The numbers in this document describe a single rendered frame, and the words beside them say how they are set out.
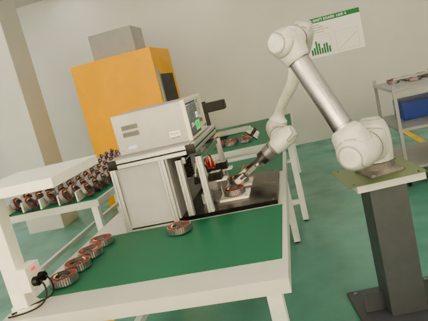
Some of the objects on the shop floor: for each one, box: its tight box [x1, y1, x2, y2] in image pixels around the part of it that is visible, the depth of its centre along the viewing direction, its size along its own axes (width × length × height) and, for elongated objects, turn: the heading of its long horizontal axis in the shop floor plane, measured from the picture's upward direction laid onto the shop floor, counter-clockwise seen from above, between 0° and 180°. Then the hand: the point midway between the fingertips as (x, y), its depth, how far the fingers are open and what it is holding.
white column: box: [0, 0, 79, 234], centre depth 590 cm, size 50×45×330 cm
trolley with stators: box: [373, 69, 428, 187], centre depth 452 cm, size 60×101×101 cm, turn 44°
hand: (239, 178), depth 263 cm, fingers closed on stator, 11 cm apart
